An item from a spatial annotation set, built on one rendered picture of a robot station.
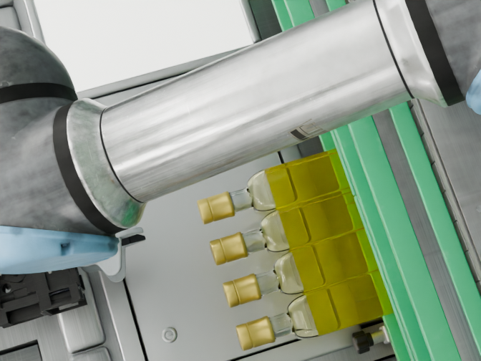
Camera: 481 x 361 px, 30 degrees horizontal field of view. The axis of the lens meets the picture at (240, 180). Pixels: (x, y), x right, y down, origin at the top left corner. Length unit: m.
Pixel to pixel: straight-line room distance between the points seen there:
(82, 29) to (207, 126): 0.77
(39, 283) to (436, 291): 0.49
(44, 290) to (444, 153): 0.53
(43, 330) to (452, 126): 0.65
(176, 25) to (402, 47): 0.81
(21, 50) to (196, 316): 0.63
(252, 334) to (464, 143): 0.36
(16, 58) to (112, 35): 0.66
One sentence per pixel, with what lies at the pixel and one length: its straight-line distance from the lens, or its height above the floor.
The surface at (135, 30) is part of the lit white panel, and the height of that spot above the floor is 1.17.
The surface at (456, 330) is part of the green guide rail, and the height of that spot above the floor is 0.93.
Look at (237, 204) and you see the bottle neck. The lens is 1.20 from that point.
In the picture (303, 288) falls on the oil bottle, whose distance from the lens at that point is 1.17.
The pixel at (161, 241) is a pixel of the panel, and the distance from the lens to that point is 1.33.
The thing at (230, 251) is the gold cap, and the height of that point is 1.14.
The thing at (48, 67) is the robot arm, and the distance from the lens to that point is 0.79.
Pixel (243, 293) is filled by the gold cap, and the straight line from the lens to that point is 1.17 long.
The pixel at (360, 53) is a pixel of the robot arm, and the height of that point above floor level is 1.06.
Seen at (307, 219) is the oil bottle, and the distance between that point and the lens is 1.19.
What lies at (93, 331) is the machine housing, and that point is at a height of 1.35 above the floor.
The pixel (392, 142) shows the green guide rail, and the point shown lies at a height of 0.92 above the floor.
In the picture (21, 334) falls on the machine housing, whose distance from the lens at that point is 1.36.
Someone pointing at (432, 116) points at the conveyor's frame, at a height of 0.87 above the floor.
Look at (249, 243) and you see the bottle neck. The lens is 1.19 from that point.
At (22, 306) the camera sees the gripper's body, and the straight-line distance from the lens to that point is 1.19.
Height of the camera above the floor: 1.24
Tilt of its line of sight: 7 degrees down
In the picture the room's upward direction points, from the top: 106 degrees counter-clockwise
